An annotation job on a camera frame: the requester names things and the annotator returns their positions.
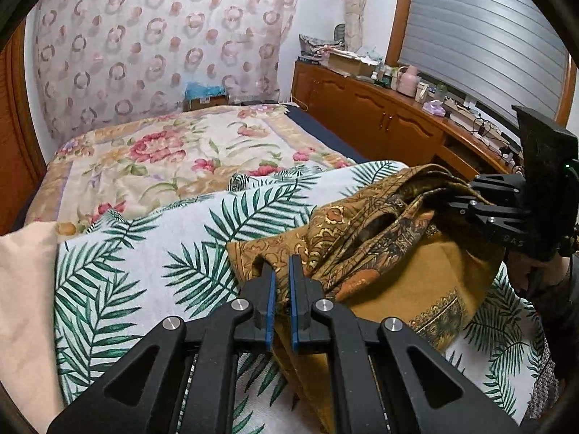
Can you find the green bottle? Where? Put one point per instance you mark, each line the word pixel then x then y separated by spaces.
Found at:
pixel 441 92

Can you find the person's right hand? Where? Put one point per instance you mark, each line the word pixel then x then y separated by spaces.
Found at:
pixel 520 273

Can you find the wooden cabinet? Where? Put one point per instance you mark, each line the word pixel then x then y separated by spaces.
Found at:
pixel 362 104

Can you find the grey window blind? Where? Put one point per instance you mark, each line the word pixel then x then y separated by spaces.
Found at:
pixel 475 31

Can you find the leaf print bedsheet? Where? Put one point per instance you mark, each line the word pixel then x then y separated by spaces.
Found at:
pixel 135 271

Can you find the navy mattress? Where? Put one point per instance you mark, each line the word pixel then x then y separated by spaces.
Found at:
pixel 334 140

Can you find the cream pillow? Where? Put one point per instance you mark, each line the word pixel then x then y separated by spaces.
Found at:
pixel 27 303

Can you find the pink thermos flask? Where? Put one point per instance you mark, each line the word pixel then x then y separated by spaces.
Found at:
pixel 407 82

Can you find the beige window curtain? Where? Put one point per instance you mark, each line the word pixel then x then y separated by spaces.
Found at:
pixel 357 9

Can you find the floral bag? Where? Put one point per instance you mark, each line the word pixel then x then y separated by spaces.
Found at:
pixel 316 45

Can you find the open cardboard box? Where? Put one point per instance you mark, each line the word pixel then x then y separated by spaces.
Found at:
pixel 348 65

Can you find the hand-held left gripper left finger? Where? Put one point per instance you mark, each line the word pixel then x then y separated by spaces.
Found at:
pixel 270 307

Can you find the wooden window frame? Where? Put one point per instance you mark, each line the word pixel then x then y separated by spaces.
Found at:
pixel 400 18

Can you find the bed with floral sheet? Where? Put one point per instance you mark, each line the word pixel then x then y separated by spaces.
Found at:
pixel 158 167

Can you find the cardboard box with blue filling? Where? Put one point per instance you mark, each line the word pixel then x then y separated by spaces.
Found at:
pixel 203 101

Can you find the purple tissue pack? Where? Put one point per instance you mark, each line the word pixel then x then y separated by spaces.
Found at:
pixel 434 107

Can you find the brown patterned shirt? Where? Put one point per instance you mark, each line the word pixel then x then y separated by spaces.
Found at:
pixel 407 289

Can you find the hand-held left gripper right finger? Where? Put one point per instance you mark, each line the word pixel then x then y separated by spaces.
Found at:
pixel 295 312

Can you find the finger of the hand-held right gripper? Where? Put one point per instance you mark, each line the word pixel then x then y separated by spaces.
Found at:
pixel 493 224
pixel 497 187

